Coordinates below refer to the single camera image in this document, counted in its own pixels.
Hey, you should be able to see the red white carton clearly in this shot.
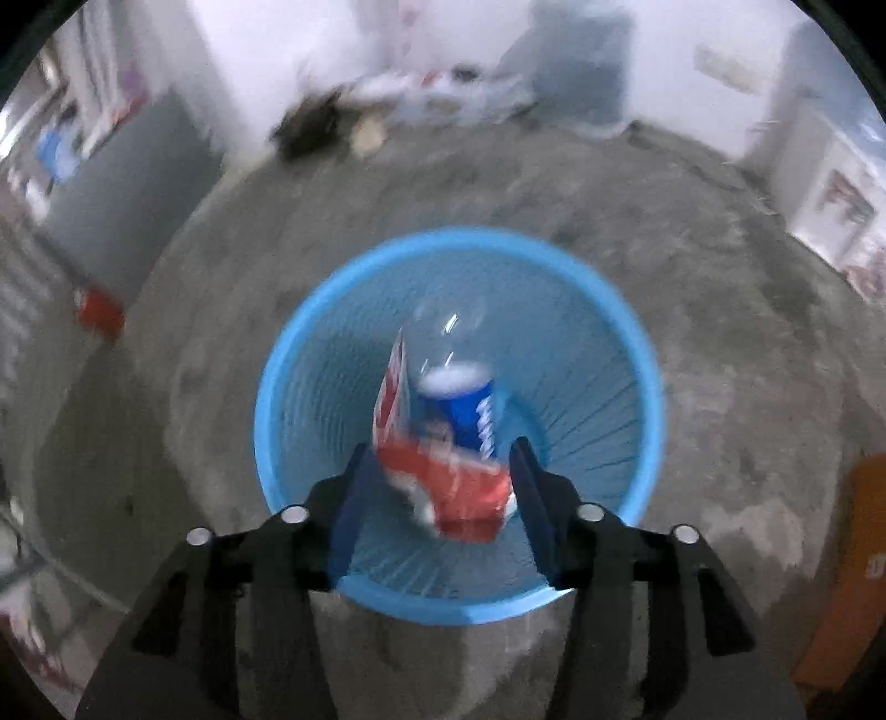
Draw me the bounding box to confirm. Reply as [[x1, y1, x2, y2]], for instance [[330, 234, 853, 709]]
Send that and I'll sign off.
[[370, 328, 520, 544]]

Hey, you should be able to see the pile of clutter by wall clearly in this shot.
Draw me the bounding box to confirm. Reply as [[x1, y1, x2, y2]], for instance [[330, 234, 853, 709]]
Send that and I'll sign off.
[[353, 65, 534, 126]]

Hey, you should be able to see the large blue water jug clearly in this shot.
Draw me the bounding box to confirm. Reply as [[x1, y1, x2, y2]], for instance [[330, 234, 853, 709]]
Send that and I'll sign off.
[[529, 0, 634, 136]]

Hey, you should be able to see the dark bag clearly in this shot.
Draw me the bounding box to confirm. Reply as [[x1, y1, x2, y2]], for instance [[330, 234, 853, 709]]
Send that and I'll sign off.
[[269, 90, 351, 162]]

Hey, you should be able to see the red can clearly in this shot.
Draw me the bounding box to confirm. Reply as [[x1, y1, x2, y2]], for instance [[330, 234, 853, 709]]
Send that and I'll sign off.
[[75, 287, 127, 340]]

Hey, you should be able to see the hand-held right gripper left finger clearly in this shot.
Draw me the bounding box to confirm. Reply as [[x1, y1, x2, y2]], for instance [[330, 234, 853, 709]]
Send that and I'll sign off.
[[75, 443, 389, 720]]

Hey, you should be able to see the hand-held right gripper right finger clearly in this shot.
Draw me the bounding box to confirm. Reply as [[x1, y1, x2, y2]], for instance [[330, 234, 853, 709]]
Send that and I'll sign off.
[[508, 436, 807, 720]]

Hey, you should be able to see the orange box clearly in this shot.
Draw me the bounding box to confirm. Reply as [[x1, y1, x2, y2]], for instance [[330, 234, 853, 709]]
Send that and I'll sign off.
[[792, 453, 886, 697]]

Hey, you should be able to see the blue plastic mesh basket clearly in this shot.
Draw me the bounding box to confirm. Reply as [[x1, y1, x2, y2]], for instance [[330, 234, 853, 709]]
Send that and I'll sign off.
[[253, 227, 667, 628]]

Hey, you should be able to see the cardboard piece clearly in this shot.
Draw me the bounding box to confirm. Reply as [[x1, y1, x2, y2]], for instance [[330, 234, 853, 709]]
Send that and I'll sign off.
[[349, 117, 385, 153]]

